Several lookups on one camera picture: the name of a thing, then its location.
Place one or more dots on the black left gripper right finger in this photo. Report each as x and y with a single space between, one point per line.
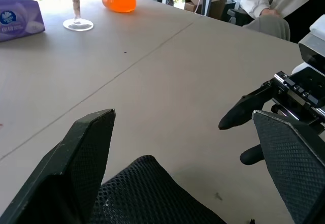
297 163

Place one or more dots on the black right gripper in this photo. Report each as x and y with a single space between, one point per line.
304 92

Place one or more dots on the seated person's hand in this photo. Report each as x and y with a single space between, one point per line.
270 11

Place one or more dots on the purple tissue pack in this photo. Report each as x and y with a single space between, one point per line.
20 18

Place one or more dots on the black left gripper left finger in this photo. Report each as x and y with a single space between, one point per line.
63 163

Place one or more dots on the clear wine glass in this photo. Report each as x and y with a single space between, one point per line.
77 26

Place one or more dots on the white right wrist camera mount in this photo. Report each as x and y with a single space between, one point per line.
313 46

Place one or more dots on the black office chair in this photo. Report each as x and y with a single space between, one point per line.
238 15

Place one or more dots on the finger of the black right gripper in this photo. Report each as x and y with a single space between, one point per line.
251 156

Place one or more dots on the brown cardboard box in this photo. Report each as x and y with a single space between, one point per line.
195 1

